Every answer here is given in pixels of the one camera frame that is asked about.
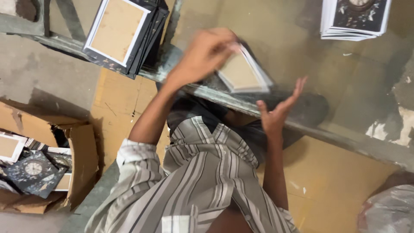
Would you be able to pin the person's left hand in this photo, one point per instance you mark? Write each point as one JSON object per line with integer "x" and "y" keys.
{"x": 197, "y": 61}

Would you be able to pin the person's right hand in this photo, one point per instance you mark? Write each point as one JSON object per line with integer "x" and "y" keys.
{"x": 275, "y": 118}

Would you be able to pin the person's left fingers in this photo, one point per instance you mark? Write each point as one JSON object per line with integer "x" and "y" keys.
{"x": 224, "y": 38}

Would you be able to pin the small bundle of clock cards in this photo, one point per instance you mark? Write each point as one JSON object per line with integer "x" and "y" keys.
{"x": 244, "y": 74}

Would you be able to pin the dark trousers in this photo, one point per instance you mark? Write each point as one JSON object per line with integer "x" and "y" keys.
{"x": 194, "y": 108}

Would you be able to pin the stack of black framed boards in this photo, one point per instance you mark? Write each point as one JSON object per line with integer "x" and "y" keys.
{"x": 118, "y": 32}

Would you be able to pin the brown cardboard sheet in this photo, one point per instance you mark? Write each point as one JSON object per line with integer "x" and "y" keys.
{"x": 119, "y": 106}
{"x": 330, "y": 191}

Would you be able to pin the stack of white-edged clock prints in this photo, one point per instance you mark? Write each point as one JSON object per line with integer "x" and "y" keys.
{"x": 355, "y": 17}

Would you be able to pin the grey striped shirt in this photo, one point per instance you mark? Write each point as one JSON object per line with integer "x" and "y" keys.
{"x": 200, "y": 181}

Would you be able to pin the torn cardboard carton of clocks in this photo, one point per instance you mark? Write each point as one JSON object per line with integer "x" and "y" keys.
{"x": 42, "y": 168}

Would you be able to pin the clear plastic bag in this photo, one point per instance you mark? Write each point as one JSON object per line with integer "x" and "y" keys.
{"x": 389, "y": 210}

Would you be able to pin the grey metal table frame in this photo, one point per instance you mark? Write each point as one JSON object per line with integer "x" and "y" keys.
{"x": 339, "y": 139}

